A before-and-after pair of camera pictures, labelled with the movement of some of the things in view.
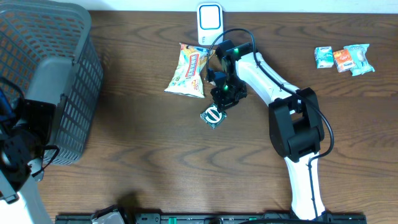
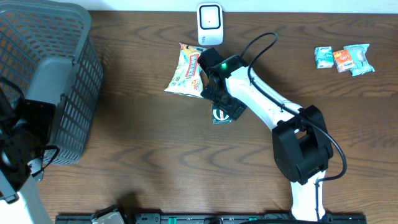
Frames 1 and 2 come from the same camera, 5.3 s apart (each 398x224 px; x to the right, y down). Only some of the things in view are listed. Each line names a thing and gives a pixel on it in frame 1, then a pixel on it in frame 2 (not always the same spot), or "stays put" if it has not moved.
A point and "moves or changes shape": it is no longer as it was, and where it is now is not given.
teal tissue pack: [324, 57] stays put
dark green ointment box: [212, 116] moves or changes shape
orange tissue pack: [342, 61] stays put
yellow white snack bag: [187, 80] stays put
